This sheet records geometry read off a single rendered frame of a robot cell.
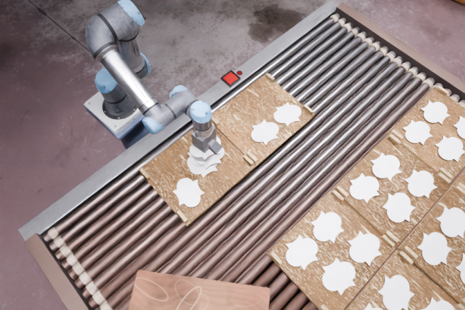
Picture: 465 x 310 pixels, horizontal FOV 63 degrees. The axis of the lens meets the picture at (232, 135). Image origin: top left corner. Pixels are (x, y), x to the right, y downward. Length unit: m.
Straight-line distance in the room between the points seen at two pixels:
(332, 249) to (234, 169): 0.54
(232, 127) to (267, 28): 1.87
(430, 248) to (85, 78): 2.75
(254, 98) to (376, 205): 0.77
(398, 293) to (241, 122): 0.98
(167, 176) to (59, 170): 1.41
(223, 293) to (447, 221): 1.00
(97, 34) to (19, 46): 2.41
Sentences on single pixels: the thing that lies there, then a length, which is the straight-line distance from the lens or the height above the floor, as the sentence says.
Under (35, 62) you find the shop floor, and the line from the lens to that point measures 3.68.
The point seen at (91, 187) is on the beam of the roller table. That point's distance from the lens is 1.84.
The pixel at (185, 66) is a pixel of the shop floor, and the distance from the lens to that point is 3.29.
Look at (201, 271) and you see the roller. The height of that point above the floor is 0.92.
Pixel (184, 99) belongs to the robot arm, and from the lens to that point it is 1.45.
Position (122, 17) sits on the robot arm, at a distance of 1.51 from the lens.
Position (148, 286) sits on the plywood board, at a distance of 1.53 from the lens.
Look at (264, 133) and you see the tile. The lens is 1.82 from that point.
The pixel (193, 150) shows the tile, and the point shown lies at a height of 1.06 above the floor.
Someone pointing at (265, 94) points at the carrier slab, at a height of 0.94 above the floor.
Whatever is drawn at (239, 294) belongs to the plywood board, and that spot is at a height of 1.04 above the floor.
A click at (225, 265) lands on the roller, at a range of 1.63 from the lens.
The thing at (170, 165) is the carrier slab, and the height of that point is 0.94.
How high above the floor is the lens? 2.53
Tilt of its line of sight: 61 degrees down
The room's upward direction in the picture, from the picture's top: 1 degrees clockwise
